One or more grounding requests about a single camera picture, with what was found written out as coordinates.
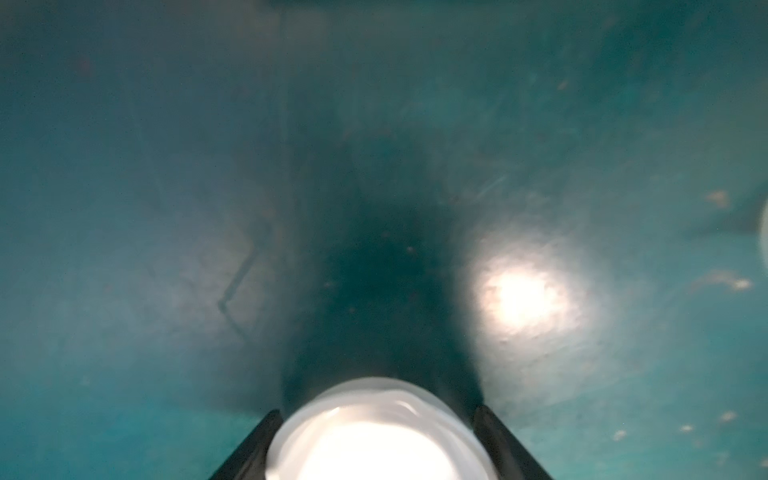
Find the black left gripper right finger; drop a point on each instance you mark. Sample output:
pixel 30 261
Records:
pixel 510 458

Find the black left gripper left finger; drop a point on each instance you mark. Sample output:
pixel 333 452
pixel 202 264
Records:
pixel 249 460

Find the white mortar bowl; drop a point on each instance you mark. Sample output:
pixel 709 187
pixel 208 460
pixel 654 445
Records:
pixel 377 428

